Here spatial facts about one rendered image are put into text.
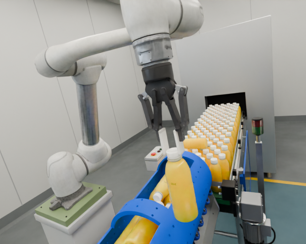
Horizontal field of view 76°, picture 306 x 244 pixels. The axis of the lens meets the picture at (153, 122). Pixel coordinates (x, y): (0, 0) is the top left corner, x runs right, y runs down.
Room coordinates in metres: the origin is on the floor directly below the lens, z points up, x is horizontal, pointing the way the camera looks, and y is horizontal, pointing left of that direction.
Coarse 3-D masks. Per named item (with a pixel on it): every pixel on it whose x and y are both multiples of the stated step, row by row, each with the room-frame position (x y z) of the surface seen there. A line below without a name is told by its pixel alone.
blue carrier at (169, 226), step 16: (192, 160) 0.86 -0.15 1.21; (160, 176) 0.98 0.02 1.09; (192, 176) 0.75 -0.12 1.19; (208, 176) 0.83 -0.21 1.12; (144, 192) 0.82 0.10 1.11; (208, 192) 0.80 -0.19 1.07; (128, 208) 0.57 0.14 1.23; (144, 208) 0.55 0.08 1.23; (160, 208) 0.55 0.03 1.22; (112, 224) 0.60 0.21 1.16; (160, 224) 0.50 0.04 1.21; (176, 224) 0.52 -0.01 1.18; (192, 224) 0.57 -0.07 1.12; (112, 240) 0.60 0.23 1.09; (160, 240) 0.45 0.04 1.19; (176, 240) 0.48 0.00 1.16; (192, 240) 0.55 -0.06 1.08
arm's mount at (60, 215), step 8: (88, 184) 1.13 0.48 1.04; (96, 184) 1.11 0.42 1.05; (96, 192) 1.02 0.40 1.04; (104, 192) 1.05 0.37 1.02; (48, 200) 1.05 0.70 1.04; (80, 200) 0.98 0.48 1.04; (88, 200) 0.96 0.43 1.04; (96, 200) 1.00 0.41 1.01; (40, 208) 0.99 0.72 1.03; (48, 208) 0.97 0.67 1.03; (72, 208) 0.92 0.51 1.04; (80, 208) 0.91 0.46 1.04; (88, 208) 0.94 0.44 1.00; (48, 216) 0.91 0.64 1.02; (56, 216) 0.88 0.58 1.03; (64, 216) 0.87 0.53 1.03; (72, 216) 0.86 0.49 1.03; (64, 224) 0.84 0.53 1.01
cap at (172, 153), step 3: (168, 150) 0.49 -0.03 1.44; (171, 150) 0.49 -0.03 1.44; (174, 150) 0.48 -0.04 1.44; (168, 153) 0.47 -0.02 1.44; (171, 153) 0.47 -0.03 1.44; (174, 153) 0.47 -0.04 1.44; (177, 153) 0.47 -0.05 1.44; (168, 156) 0.48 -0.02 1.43; (171, 156) 0.47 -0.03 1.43; (174, 156) 0.47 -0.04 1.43; (177, 156) 0.47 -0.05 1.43
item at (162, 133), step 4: (164, 128) 0.51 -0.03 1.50; (160, 132) 0.49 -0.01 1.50; (164, 132) 0.50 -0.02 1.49; (160, 136) 0.49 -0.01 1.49; (164, 136) 0.50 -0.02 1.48; (160, 140) 0.49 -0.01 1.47; (164, 140) 0.49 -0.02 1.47; (164, 144) 0.49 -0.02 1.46; (164, 148) 0.49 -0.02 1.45; (168, 148) 0.51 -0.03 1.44; (164, 152) 0.49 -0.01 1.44
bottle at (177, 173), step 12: (180, 156) 0.48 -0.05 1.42; (168, 168) 0.47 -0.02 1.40; (180, 168) 0.46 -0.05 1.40; (168, 180) 0.46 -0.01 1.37; (180, 180) 0.45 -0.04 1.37; (180, 192) 0.45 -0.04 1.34; (192, 192) 0.46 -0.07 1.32; (180, 204) 0.45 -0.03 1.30; (192, 204) 0.45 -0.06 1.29; (180, 216) 0.45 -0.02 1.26; (192, 216) 0.45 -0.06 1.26
